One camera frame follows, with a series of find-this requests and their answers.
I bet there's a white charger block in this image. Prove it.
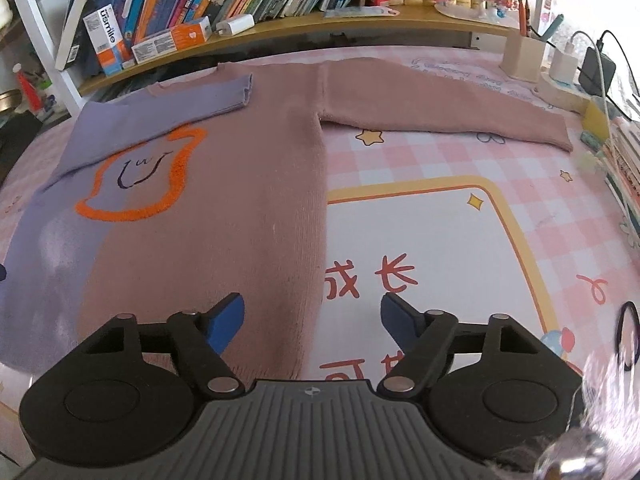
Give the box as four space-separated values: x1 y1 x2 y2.
214 14 256 39

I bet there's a blue flat packet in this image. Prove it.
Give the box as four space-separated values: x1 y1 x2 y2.
324 6 402 20

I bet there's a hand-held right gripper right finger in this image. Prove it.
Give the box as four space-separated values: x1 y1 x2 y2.
376 293 540 402

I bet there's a stack of books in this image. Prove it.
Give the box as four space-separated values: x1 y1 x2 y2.
599 114 640 243

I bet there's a beige pen holder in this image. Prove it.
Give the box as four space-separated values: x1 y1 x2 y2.
501 34 547 81

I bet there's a pink and purple sweater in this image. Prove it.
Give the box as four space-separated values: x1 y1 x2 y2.
0 56 574 382

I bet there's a black hair tie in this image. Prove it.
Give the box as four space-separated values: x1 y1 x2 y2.
614 300 640 362

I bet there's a black power adapter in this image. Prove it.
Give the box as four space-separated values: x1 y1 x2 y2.
579 47 619 97

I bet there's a clear plastic wrap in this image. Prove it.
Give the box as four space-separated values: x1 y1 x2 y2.
534 345 640 480

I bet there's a teal pen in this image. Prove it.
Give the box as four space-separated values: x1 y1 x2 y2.
542 14 565 41

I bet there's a beige power strip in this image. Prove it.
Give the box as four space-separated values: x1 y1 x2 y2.
531 74 592 114

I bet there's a red and white bottle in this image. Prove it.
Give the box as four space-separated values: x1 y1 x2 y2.
13 62 47 122

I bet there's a white plug adapter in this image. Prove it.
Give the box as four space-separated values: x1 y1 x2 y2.
550 42 582 86

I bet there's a yellow block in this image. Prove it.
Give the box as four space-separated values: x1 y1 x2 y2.
582 97 612 144

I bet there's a black cable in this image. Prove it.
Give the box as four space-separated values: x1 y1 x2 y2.
596 29 640 101

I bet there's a white shelf frame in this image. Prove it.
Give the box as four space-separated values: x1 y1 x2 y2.
4 0 132 117

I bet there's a long white orange box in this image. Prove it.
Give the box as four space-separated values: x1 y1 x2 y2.
131 16 212 64

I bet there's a tall white orange box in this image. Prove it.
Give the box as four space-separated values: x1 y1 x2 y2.
82 6 136 77

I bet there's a pink checkered desk mat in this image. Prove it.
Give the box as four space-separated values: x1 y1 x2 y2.
0 44 640 480

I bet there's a wooden desk shelf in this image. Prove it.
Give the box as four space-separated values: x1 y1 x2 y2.
77 5 517 96

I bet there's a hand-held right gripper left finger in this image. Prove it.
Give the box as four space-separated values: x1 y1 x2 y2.
89 293 246 396

